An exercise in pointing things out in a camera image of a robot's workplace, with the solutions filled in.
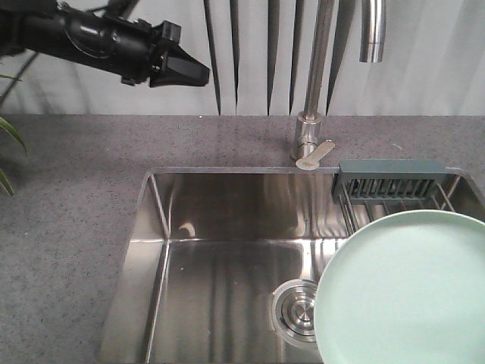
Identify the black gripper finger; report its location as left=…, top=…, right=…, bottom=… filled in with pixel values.
left=149, top=62, right=207, bottom=88
left=165, top=45, right=210, bottom=86

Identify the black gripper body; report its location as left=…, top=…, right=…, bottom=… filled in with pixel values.
left=108, top=16, right=181, bottom=86

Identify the stainless steel faucet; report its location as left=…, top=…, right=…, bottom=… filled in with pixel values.
left=291, top=1, right=386, bottom=171

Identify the mint green round plate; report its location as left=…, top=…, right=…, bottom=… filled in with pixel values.
left=314, top=210, right=484, bottom=363

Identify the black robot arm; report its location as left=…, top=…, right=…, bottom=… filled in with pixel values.
left=1, top=1, right=210, bottom=88

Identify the roll-up dish drying rack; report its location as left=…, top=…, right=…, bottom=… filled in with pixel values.
left=332, top=159, right=455, bottom=235

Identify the white pleated curtain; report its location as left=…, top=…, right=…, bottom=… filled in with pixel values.
left=1, top=1, right=484, bottom=116

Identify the green potted plant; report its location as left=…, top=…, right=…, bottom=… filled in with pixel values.
left=1, top=74, right=28, bottom=196

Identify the stainless steel sink basin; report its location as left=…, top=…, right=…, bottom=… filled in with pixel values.
left=98, top=168, right=484, bottom=363

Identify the round steel sink drain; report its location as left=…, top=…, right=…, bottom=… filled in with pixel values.
left=269, top=279, right=318, bottom=347

